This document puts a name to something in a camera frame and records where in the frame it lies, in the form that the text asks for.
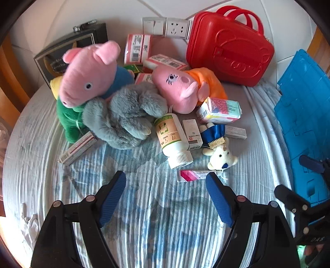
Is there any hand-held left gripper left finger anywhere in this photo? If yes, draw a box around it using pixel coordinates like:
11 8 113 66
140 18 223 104
30 170 127 268

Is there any green plush toy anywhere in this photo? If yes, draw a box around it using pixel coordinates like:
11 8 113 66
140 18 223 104
50 76 89 143

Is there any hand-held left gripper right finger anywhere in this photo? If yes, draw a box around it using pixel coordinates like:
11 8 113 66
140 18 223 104
205 172 301 268

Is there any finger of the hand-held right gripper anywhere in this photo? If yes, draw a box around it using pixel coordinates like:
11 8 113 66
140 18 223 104
274 184 311 214
298 155 325 174

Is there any pink striped box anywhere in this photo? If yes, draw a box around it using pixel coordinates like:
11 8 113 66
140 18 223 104
177 169 217 183

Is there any blue white bed sheet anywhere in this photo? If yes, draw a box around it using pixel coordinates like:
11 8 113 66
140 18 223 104
0 75 297 268

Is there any red mini suitcase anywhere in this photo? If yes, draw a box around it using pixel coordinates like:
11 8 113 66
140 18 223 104
186 6 275 87

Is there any white wall socket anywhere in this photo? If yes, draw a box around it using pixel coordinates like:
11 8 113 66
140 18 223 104
165 18 191 39

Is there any pink pig plush orange dress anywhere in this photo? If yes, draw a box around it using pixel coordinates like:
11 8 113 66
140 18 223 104
152 66 229 114

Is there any clear plastic bag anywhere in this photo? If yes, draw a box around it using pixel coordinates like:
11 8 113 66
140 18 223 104
0 117 13 145

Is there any white medicine bottle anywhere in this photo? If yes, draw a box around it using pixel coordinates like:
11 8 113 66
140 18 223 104
154 113 194 170

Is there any white bear plush blue dress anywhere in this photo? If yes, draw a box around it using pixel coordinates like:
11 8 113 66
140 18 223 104
199 122 239 171

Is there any small white carton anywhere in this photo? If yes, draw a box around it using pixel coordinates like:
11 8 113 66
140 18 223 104
225 126 247 140

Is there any green medicine box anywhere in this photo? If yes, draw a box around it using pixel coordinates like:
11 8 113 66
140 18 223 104
123 64 143 75

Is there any grey furry plush toy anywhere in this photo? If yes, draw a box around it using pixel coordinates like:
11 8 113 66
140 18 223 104
82 82 168 150

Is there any blue plastic crate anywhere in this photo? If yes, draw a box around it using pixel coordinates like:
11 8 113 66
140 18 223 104
274 49 330 209

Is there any long white red-striped box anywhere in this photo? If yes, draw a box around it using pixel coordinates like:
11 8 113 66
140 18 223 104
58 131 98 166

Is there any curved wooden bed frame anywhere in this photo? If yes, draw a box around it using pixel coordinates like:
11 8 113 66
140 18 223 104
307 26 330 67
0 39 30 121

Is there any pink pig plush blue shirt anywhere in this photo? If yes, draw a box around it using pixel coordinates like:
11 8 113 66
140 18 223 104
59 41 136 109

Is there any small white red-marked box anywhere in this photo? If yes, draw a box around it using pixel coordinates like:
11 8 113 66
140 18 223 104
182 119 202 150

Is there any black gift box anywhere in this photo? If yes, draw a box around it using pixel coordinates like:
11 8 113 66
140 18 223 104
33 23 109 89

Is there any person's right hand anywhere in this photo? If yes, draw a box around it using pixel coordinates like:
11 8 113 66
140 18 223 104
304 244 325 264

